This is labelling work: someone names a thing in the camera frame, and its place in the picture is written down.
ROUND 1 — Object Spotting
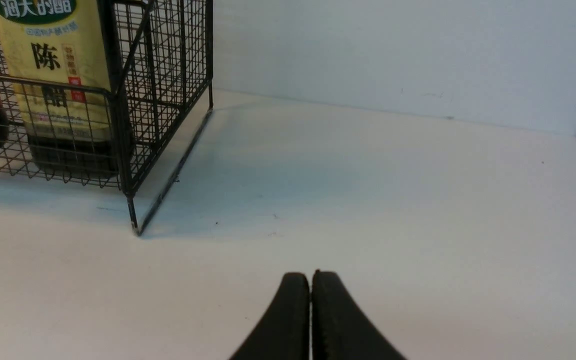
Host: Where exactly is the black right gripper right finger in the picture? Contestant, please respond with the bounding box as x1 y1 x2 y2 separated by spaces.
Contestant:
311 269 405 360

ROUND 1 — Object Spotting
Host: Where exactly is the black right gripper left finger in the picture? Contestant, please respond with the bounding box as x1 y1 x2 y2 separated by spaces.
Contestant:
230 272 311 360

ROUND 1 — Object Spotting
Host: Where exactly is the vinegar bottle cream label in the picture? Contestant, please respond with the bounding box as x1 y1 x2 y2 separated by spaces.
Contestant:
0 0 134 178

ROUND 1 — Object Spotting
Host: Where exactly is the black wire mesh shelf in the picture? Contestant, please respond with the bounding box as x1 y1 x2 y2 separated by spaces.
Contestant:
0 0 214 237

